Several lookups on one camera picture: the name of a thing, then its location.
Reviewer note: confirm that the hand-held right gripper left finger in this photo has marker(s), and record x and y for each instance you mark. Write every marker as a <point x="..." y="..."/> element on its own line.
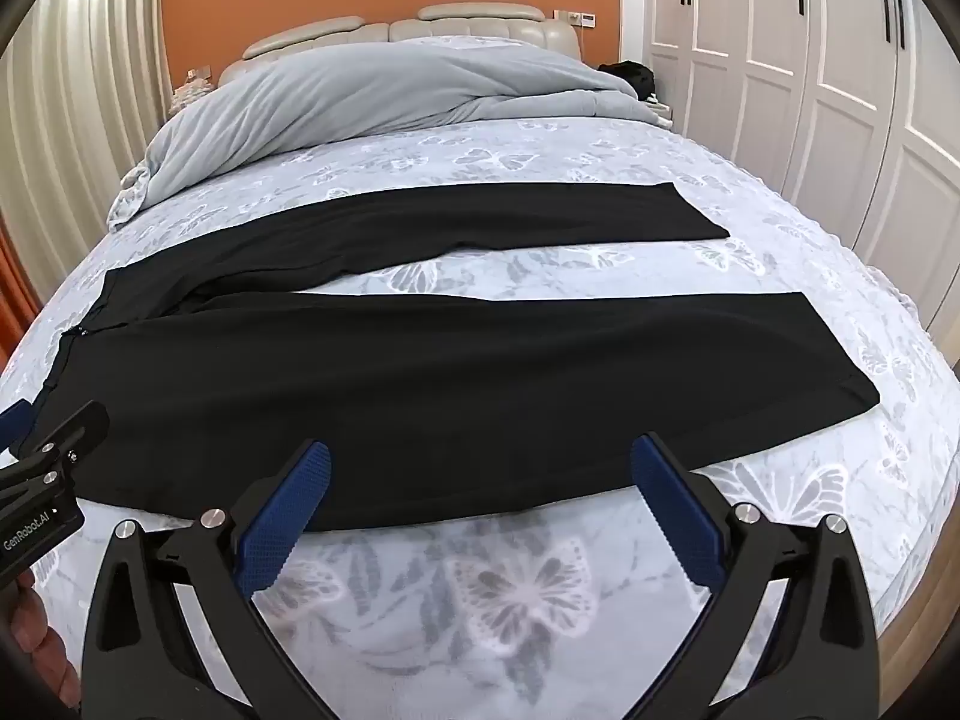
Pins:
<point x="289" y="510"/>

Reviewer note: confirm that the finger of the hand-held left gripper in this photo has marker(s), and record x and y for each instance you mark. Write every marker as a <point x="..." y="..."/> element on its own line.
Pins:
<point x="71" y="426"/>
<point x="15" y="421"/>

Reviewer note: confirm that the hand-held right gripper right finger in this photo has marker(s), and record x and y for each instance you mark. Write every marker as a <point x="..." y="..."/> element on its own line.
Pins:
<point x="675" y="510"/>

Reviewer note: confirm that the black pants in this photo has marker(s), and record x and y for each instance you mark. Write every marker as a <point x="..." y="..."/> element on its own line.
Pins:
<point x="450" y="375"/>

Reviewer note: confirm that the person's left hand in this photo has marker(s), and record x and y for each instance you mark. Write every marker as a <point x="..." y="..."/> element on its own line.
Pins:
<point x="49" y="637"/>

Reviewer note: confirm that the butterfly print bed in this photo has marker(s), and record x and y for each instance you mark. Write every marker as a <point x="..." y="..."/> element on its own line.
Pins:
<point x="525" y="600"/>

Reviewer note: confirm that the white pleated curtain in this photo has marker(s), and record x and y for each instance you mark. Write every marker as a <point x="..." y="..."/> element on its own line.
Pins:
<point x="82" y="90"/>

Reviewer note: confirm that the grey duvet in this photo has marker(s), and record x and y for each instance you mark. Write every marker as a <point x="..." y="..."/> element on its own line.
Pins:
<point x="360" y="97"/>

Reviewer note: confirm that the black bag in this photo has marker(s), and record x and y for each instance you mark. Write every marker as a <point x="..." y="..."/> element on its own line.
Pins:
<point x="630" y="77"/>

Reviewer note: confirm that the white panelled wardrobe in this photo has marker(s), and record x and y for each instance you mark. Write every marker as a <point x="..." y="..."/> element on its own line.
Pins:
<point x="787" y="52"/>

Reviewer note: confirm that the beige padded headboard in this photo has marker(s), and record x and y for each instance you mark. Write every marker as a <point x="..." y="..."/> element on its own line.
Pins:
<point x="465" y="26"/>

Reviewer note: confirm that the wall socket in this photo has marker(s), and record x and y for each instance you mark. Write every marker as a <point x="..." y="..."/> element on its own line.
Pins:
<point x="199" y="75"/>

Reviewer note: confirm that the white wall switch panel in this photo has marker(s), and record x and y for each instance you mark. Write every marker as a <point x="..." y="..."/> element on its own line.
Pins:
<point x="576" y="16"/>

